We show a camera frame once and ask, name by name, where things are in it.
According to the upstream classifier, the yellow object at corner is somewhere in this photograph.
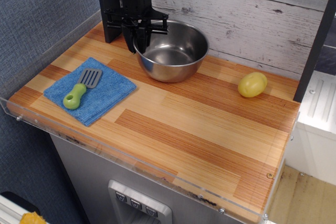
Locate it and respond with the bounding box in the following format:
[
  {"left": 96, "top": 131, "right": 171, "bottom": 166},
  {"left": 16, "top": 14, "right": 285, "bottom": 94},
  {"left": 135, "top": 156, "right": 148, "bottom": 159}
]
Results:
[{"left": 19, "top": 212, "right": 46, "bottom": 224}]

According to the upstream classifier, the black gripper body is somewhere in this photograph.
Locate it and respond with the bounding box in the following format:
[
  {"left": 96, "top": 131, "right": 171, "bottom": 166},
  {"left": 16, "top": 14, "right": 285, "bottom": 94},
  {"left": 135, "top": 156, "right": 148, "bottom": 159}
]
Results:
[{"left": 104, "top": 0, "right": 169, "bottom": 34}]

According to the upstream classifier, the black right post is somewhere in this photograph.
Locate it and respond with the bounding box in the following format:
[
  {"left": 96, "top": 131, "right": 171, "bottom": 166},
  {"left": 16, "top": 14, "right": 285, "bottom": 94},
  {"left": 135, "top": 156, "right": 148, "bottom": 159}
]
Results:
[{"left": 293, "top": 0, "right": 335, "bottom": 102}]

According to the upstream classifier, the stainless steel bowl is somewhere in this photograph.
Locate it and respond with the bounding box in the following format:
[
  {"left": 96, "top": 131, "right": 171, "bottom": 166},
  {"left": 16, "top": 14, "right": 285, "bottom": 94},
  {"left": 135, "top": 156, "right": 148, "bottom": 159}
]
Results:
[{"left": 133, "top": 20, "right": 209, "bottom": 83}]

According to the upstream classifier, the green handled grey spatula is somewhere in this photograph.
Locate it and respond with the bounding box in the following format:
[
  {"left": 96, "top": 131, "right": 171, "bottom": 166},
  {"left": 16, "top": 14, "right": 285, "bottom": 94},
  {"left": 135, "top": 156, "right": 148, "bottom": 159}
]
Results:
[{"left": 63, "top": 68, "right": 102, "bottom": 110}]

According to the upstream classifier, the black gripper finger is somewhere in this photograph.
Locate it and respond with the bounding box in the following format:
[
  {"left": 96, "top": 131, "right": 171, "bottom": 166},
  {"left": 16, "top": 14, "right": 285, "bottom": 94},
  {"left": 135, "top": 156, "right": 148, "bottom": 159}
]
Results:
[
  {"left": 136, "top": 27, "right": 151, "bottom": 53},
  {"left": 121, "top": 24, "right": 136, "bottom": 54}
]

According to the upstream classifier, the yellow plastic potato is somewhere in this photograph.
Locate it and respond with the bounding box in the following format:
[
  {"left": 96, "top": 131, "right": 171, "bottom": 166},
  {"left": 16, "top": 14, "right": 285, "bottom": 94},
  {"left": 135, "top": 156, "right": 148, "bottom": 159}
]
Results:
[{"left": 238, "top": 72, "right": 268, "bottom": 98}]

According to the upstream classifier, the black post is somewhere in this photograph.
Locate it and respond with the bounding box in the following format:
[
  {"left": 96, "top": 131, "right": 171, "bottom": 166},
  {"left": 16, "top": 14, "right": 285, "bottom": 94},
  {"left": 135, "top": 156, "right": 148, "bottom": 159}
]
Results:
[
  {"left": 293, "top": 0, "right": 335, "bottom": 102},
  {"left": 99, "top": 0, "right": 121, "bottom": 43}
]

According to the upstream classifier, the blue folded cloth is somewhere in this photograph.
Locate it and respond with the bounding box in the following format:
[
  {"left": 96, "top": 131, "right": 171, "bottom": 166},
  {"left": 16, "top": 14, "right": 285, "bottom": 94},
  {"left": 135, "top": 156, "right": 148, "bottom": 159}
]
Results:
[{"left": 44, "top": 57, "right": 137, "bottom": 126}]

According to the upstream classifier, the clear acrylic table guard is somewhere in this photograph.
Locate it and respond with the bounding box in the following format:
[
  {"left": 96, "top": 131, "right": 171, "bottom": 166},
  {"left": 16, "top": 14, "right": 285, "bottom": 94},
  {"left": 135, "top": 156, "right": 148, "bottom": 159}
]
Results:
[{"left": 4, "top": 94, "right": 298, "bottom": 223}]

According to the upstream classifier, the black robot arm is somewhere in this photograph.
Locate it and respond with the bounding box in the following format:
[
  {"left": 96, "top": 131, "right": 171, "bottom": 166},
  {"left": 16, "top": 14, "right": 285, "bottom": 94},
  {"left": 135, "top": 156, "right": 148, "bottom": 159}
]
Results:
[{"left": 104, "top": 0, "right": 169, "bottom": 54}]

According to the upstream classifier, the black left post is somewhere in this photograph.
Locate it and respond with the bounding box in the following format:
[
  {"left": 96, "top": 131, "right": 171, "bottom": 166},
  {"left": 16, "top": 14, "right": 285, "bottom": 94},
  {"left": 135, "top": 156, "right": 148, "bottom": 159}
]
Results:
[{"left": 99, "top": 0, "right": 121, "bottom": 43}]

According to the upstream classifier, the white ribbed appliance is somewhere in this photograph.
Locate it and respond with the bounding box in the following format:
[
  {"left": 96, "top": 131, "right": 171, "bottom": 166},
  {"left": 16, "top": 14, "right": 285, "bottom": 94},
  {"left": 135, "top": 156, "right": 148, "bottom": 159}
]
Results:
[{"left": 285, "top": 71, "right": 335, "bottom": 185}]

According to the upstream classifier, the grey cabinet with dispenser panel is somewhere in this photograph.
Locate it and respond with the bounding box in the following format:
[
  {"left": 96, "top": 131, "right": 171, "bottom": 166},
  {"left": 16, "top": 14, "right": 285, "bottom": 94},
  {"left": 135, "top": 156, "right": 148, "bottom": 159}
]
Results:
[{"left": 51, "top": 135, "right": 237, "bottom": 223}]

